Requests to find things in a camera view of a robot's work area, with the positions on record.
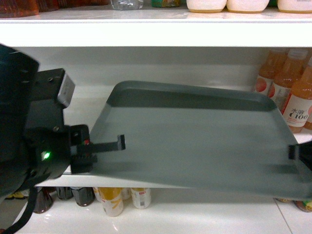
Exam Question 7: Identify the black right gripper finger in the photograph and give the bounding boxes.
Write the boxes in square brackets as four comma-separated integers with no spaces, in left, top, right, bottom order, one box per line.
[288,144,300,160]

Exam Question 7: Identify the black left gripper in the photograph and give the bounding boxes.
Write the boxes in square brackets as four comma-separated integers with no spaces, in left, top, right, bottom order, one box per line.
[24,68,126,179]

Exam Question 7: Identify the grey silver tray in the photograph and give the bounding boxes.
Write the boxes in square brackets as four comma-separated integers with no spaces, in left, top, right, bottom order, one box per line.
[88,80,312,198]

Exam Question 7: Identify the orange juice bottle front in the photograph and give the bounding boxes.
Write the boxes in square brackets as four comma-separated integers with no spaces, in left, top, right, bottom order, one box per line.
[282,58,312,133]

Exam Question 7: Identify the orange juice bottle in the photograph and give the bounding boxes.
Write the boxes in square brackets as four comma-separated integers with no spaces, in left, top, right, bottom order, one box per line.
[282,58,312,133]
[268,48,308,111]
[253,48,288,96]

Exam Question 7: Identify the yellow label drink bottle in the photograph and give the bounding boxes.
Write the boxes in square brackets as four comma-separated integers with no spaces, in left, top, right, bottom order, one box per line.
[98,187,124,217]

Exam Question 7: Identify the orange juice bottle middle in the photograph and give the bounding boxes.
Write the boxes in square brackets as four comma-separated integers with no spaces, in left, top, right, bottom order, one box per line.
[268,48,308,111]

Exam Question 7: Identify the orange juice bottle back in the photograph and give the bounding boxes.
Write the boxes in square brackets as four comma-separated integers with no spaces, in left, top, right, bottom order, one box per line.
[253,48,288,96]

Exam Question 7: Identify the white upper shelf board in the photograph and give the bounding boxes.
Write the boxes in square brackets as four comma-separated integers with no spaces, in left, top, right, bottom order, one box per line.
[0,7,312,47]

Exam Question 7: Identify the clear water bottle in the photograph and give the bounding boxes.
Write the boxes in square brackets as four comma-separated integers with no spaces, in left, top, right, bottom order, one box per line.
[111,0,144,10]

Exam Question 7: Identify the white yoghurt bottle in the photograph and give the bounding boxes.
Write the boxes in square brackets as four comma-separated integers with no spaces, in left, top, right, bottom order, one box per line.
[186,0,227,13]

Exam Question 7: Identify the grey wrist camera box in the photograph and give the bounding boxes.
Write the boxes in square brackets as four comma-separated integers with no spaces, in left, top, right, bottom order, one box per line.
[57,73,75,108]

